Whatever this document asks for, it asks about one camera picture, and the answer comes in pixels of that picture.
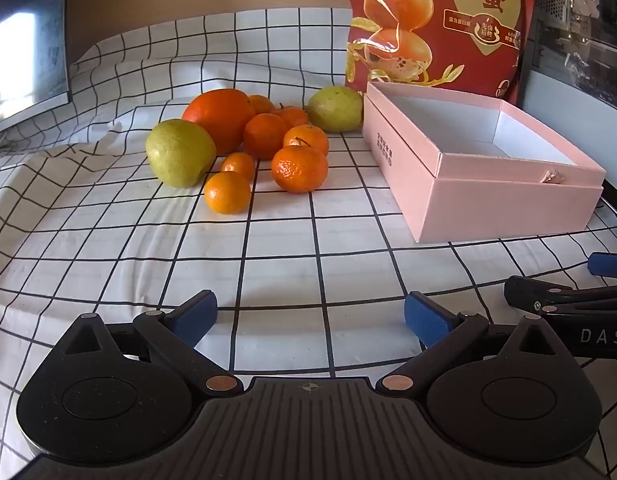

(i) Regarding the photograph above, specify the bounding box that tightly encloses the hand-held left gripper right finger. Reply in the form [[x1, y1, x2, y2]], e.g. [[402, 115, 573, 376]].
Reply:
[[375, 291, 581, 401]]

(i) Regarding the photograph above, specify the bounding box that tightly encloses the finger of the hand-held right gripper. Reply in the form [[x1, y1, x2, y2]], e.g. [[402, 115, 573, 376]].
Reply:
[[587, 252, 617, 279], [504, 275, 617, 317]]

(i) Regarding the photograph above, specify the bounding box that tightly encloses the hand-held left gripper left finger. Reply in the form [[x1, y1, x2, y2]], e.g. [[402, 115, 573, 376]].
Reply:
[[44, 289, 242, 401]]

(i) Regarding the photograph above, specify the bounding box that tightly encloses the pink cardboard box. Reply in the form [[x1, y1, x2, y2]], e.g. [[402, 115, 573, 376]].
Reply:
[[361, 81, 607, 243]]

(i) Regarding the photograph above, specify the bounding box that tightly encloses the small mandarin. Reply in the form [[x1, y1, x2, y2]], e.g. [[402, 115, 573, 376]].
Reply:
[[204, 171, 252, 215], [221, 152, 256, 181]]

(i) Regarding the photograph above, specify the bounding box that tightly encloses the green pear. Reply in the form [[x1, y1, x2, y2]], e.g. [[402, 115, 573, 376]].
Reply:
[[145, 119, 218, 188], [307, 86, 364, 133]]

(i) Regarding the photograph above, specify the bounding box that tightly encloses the large orange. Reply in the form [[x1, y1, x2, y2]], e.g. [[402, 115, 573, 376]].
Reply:
[[182, 89, 256, 156]]

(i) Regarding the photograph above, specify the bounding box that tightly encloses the white black checked cloth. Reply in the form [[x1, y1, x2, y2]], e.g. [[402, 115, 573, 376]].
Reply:
[[0, 7, 617, 461]]

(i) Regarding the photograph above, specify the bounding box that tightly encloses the black computer case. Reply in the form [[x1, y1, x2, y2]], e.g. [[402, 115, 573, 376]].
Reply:
[[518, 0, 617, 181]]

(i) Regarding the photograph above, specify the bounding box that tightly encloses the red printed snack bag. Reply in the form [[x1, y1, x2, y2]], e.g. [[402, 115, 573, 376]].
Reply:
[[343, 0, 537, 108]]

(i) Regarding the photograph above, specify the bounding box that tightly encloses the dark flat screen monitor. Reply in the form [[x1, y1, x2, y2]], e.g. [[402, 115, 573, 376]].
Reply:
[[0, 0, 72, 138]]

